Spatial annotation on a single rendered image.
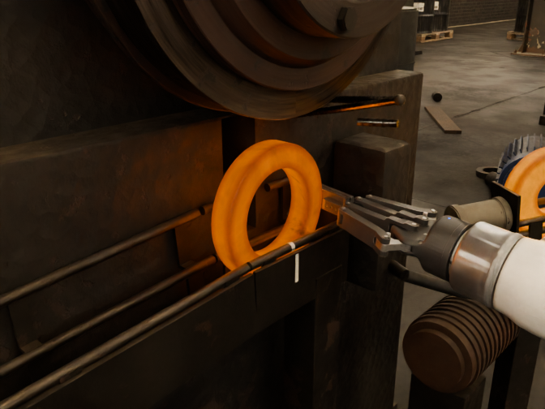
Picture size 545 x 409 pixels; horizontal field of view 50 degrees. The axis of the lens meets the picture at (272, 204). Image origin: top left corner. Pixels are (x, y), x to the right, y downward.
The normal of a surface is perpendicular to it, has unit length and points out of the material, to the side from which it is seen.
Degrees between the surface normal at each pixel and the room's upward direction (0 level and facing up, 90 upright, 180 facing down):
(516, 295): 86
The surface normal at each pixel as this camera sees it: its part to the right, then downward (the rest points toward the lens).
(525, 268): -0.70, -0.45
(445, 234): -0.39, -0.52
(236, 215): 0.74, 0.24
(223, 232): -0.67, 0.25
